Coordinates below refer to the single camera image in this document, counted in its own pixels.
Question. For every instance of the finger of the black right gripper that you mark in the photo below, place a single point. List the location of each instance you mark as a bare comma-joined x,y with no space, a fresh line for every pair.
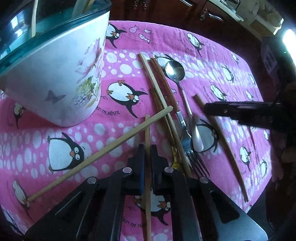
248,113

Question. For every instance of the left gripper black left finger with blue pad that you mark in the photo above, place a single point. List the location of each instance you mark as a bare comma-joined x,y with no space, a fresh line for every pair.
105,199

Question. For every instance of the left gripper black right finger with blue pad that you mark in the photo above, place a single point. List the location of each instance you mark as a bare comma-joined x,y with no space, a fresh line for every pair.
192,215

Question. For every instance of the light wooden chopstick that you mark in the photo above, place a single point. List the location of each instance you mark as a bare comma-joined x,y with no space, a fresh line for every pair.
155,80
147,187

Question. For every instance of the dark brown chopstick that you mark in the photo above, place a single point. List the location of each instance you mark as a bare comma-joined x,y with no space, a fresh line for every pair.
230,155

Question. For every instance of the wooden lower kitchen cabinets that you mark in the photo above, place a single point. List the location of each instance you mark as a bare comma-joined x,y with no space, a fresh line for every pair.
207,18

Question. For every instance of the metal fork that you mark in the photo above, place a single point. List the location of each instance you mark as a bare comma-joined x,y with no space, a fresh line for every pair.
193,157

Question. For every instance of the light wooden chopstick on cloth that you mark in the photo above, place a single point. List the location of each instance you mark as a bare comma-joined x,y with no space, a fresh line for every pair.
155,80

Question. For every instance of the light chopstick near gripper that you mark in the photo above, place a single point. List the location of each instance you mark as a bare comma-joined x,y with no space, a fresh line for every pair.
96,156

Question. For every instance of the pink penguin cloth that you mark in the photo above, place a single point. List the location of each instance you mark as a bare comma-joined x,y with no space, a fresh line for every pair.
35,153

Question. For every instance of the brown chopstick on cloth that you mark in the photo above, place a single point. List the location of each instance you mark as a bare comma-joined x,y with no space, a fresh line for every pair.
165,84

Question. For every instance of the metal spoon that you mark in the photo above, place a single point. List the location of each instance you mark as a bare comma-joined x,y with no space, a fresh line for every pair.
175,71

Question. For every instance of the white teal-rimmed utensil holder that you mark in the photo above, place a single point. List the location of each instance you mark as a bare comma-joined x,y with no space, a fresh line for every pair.
57,73

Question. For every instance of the light chopstick in holder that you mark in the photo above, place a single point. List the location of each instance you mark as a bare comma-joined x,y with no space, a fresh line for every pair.
33,20

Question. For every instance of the gold handled utensil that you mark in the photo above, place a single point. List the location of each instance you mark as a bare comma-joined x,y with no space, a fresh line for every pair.
176,165

